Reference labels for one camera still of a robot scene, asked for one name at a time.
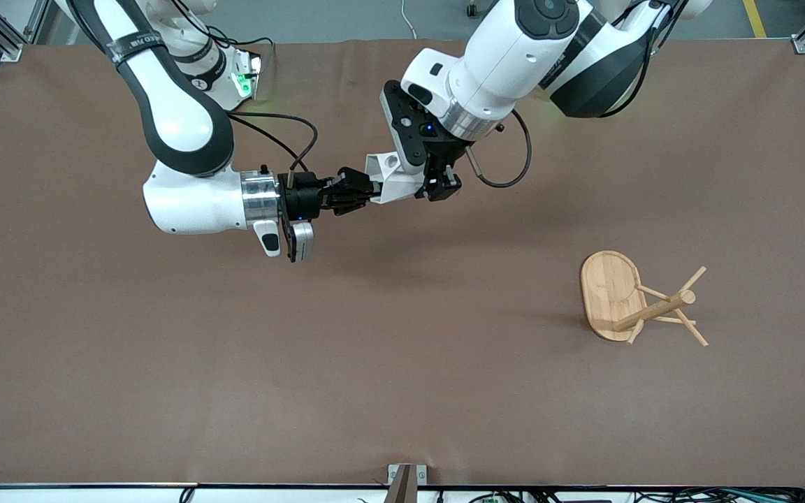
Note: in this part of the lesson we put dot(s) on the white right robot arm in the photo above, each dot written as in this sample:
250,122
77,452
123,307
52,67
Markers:
186,126

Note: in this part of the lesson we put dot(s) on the white faceted cup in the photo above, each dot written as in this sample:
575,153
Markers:
399,188

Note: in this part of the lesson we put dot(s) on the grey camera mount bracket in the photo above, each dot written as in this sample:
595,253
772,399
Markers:
402,485

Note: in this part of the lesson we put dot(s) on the yellow floor tape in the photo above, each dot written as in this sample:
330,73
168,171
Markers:
755,19

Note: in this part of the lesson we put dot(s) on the brown table cover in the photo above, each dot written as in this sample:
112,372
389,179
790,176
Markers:
402,349

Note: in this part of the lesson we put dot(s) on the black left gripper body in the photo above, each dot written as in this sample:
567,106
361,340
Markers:
440,166

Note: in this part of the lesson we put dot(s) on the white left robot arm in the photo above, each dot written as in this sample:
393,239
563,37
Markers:
500,49

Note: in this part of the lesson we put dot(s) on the metal base connector box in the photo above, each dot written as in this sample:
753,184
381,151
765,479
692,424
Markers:
249,77

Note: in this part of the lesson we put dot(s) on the wooden cup rack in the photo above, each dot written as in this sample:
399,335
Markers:
608,293

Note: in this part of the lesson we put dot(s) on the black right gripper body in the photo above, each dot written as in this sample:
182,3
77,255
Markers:
302,197

